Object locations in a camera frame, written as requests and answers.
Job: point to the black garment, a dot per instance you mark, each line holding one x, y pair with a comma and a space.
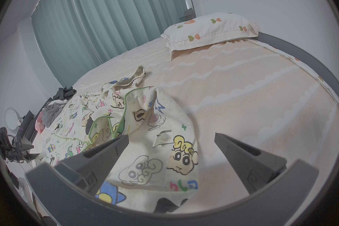
65, 92

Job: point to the blue-green curtain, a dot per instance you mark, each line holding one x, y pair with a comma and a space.
58, 34
127, 2

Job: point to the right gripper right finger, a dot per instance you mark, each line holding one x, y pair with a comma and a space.
246, 164

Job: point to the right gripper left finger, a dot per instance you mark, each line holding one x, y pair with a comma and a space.
100, 161

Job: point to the pink garment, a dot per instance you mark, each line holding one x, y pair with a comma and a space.
39, 124

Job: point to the white trash bin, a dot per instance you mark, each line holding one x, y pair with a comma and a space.
12, 119

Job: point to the white printed pillow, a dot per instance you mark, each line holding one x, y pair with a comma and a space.
211, 29

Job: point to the bed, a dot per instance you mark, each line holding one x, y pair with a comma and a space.
238, 82

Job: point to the grey bedside table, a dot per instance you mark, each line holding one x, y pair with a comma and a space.
186, 17

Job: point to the grey garment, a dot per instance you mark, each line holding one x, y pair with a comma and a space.
53, 113

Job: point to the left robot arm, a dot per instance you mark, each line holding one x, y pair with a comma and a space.
5, 142

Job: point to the white printed pyjama top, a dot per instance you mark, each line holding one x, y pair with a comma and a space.
148, 145

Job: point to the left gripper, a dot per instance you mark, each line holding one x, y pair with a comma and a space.
16, 149

